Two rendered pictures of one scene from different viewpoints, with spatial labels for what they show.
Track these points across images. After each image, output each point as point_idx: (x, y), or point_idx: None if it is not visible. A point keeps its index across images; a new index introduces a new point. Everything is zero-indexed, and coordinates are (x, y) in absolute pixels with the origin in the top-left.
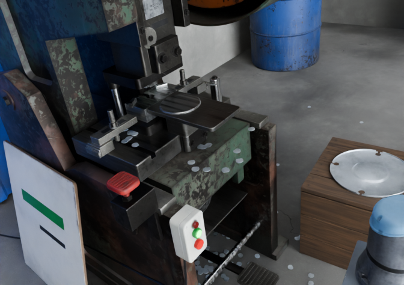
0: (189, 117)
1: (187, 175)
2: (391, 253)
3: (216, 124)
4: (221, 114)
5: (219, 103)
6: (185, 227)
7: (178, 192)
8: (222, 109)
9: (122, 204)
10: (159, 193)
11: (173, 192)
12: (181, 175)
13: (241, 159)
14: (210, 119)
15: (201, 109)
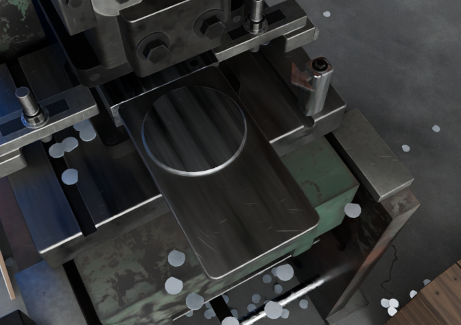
0: (186, 199)
1: (151, 295)
2: None
3: (231, 267)
4: (262, 230)
5: (282, 175)
6: None
7: (120, 318)
8: (276, 207)
9: None
10: (70, 323)
11: (105, 323)
12: (138, 292)
13: (278, 309)
14: (226, 238)
15: (228, 180)
